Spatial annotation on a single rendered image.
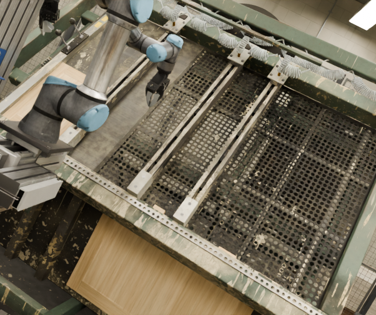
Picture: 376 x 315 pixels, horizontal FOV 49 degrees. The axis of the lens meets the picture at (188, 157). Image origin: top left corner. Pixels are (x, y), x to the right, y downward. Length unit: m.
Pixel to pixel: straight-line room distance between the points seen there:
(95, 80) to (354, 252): 1.34
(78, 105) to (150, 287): 1.09
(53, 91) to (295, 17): 6.16
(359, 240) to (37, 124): 1.47
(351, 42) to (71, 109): 6.37
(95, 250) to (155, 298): 0.41
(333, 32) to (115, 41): 6.21
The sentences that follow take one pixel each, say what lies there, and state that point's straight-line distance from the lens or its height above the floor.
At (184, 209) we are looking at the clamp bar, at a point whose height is 0.97.
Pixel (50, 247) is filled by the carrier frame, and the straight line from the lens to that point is 2.39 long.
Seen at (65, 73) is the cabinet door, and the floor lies 1.24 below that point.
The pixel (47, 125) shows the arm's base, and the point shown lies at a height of 1.09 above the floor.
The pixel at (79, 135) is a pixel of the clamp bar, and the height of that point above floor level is 1.01.
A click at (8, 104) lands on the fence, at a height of 0.96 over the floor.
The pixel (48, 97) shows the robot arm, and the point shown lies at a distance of 1.58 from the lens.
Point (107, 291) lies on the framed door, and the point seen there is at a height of 0.35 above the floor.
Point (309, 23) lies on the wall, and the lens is 7.43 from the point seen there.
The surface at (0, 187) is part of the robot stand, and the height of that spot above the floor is 0.92.
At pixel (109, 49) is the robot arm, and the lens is 1.48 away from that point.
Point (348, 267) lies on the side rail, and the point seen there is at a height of 1.10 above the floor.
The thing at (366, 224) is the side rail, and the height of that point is 1.30.
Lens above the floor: 1.38
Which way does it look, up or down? 6 degrees down
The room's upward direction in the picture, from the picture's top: 28 degrees clockwise
